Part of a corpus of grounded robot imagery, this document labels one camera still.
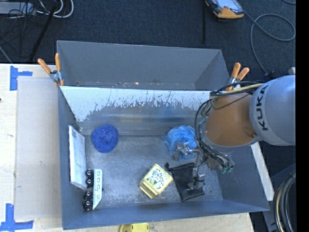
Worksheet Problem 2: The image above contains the white toy truck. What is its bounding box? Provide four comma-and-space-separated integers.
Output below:
83, 168, 104, 212

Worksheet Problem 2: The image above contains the white flat box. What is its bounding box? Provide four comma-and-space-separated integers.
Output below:
68, 125, 87, 190

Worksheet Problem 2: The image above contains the black cloth pouch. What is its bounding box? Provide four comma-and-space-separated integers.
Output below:
165, 162, 206, 202

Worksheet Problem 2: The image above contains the pale flat board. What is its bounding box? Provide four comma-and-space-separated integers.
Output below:
14, 76, 64, 223

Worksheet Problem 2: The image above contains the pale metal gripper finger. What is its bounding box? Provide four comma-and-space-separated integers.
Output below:
185, 168, 206, 193
173, 141, 195, 161

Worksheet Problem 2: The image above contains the grey metal bin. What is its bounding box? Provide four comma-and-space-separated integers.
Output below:
56, 40, 270, 231

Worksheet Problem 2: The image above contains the dark blue round sponge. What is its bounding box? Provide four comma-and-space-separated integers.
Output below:
91, 124, 120, 154

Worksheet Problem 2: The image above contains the yellow floral print box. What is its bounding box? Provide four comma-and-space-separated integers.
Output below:
139, 163, 174, 200

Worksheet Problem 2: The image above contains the light blue mesh pouf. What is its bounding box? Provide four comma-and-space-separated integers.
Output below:
161, 125, 200, 160

